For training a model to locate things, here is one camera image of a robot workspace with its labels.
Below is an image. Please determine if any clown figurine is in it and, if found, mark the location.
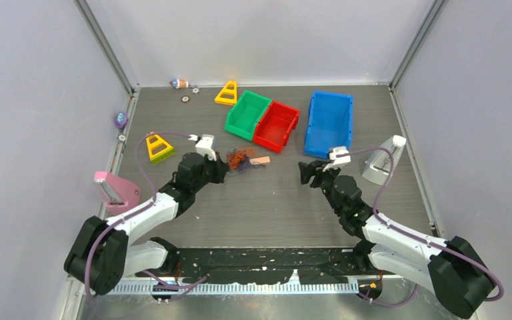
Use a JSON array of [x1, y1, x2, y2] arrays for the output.
[[169, 78, 190, 89]]

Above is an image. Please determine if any orange cable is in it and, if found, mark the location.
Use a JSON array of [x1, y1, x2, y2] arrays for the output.
[[225, 147, 257, 171]]

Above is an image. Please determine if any white grey stand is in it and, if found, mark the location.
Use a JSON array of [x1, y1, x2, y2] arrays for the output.
[[362, 135, 407, 185]]

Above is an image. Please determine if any wooden block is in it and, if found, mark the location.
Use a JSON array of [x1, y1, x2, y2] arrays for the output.
[[250, 156, 271, 166]]

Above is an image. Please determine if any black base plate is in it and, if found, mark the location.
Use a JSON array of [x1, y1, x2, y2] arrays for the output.
[[149, 247, 391, 285]]

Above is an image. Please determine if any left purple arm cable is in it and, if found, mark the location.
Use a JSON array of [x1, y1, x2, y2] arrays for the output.
[[83, 131, 199, 299]]

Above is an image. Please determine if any yellow triangle block far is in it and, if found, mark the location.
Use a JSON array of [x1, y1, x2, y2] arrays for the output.
[[214, 81, 238, 106]]

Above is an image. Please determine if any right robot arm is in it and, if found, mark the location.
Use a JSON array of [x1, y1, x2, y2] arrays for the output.
[[298, 161, 499, 319]]

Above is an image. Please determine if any red plastic bin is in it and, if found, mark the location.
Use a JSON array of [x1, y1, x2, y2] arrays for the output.
[[252, 101, 301, 153]]

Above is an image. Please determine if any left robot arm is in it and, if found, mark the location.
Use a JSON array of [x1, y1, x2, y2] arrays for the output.
[[63, 153, 229, 295]]

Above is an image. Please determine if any pink stand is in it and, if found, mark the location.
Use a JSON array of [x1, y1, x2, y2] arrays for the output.
[[94, 171, 141, 216]]

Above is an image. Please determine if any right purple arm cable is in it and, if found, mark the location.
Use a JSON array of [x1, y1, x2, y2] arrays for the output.
[[349, 147, 505, 308]]

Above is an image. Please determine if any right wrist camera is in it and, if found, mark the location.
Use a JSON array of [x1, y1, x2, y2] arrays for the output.
[[322, 146, 351, 172]]

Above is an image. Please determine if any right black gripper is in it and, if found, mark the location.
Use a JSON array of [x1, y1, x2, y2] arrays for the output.
[[299, 160, 343, 215]]

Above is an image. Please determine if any yellow triangle block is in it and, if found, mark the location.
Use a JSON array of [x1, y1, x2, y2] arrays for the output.
[[146, 132, 175, 165], [214, 81, 238, 106]]

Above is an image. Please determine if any purple toy tile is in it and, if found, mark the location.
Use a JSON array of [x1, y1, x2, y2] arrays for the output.
[[114, 111, 129, 129]]

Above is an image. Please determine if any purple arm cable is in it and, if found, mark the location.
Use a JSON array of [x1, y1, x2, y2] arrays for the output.
[[83, 131, 199, 299], [349, 147, 505, 308]]

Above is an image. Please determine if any yellow triangle block near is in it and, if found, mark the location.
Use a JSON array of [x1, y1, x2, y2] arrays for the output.
[[146, 132, 175, 165]]

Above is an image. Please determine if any green plastic bin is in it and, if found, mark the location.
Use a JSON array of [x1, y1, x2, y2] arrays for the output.
[[224, 90, 272, 141]]

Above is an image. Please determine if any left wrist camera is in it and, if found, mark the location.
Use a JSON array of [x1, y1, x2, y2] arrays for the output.
[[188, 134, 217, 161]]

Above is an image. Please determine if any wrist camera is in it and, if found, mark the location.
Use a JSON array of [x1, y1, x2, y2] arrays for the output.
[[322, 146, 351, 172], [188, 134, 217, 161]]

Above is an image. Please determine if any blue plastic bin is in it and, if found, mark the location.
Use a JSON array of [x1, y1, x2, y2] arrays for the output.
[[303, 91, 354, 159]]

